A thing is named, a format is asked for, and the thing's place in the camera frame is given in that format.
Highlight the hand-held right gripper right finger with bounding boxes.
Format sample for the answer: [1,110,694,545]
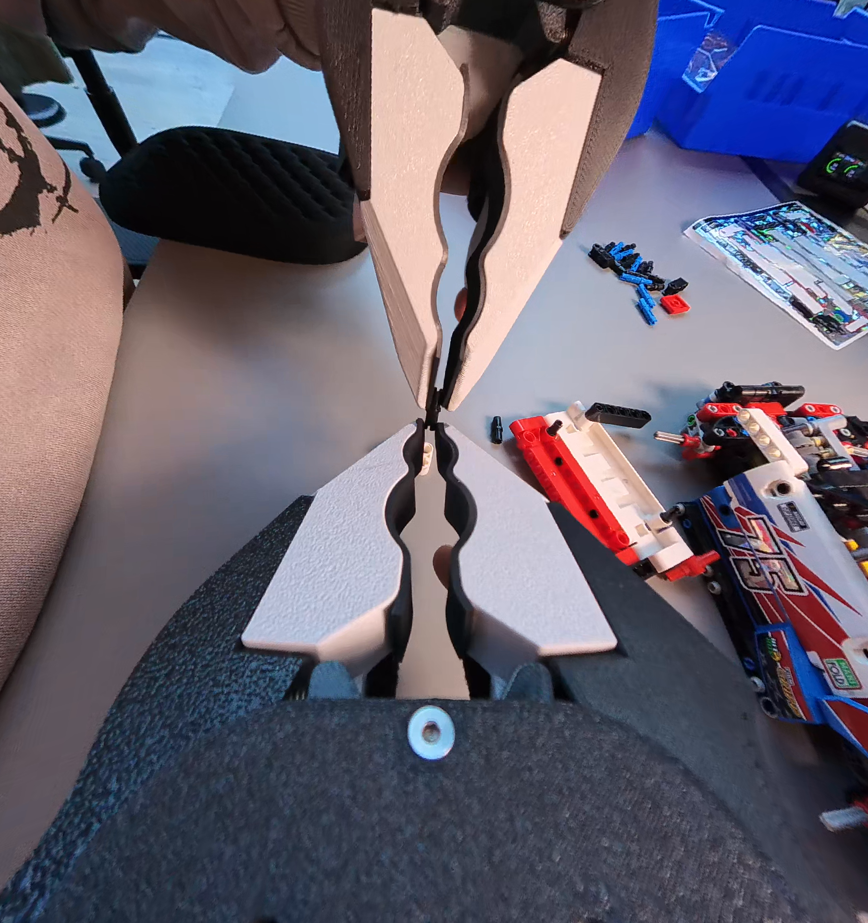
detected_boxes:
[435,422,619,687]

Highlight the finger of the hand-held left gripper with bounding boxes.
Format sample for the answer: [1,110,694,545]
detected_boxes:
[443,59,606,413]
[362,9,471,406]

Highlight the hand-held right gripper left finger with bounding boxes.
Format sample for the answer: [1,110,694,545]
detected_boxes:
[241,422,426,685]

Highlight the person's left forearm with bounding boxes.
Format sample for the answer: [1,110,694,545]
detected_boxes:
[41,0,327,73]

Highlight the red white lego subassembly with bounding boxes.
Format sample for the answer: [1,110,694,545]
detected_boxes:
[509,400,723,584]

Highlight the Lego instruction booklet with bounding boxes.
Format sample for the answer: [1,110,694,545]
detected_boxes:
[682,200,868,350]

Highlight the blue white lego race car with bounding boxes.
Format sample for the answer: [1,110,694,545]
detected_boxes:
[654,381,868,837]

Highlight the blue plastic storage bin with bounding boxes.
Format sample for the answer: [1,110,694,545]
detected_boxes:
[625,0,748,141]
[682,25,868,161]

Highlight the clear plastic bag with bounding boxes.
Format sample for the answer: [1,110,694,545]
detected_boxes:
[682,29,739,93]

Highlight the cluster of blue black pegs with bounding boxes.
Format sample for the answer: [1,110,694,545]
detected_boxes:
[587,240,689,327]

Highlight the black office chair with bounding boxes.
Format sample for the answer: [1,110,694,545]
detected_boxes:
[16,29,366,282]

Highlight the black display device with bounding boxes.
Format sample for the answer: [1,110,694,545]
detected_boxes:
[796,119,868,215]

